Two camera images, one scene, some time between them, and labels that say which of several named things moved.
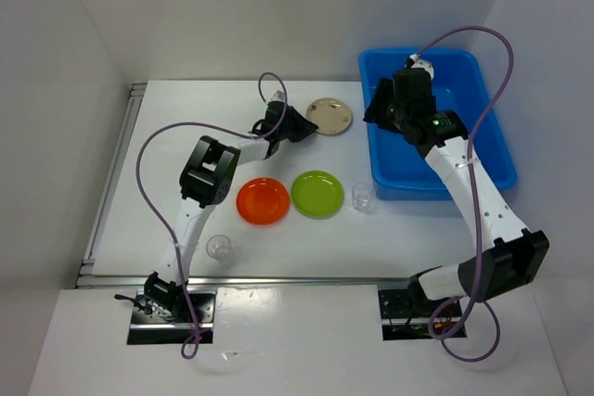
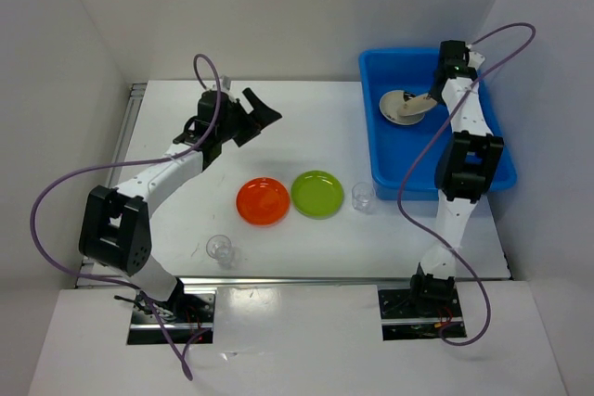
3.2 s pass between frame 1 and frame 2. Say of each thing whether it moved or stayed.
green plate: stayed
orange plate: stayed
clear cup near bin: stayed
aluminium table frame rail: stayed
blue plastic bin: stayed
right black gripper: moved
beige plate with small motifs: moved
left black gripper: moved
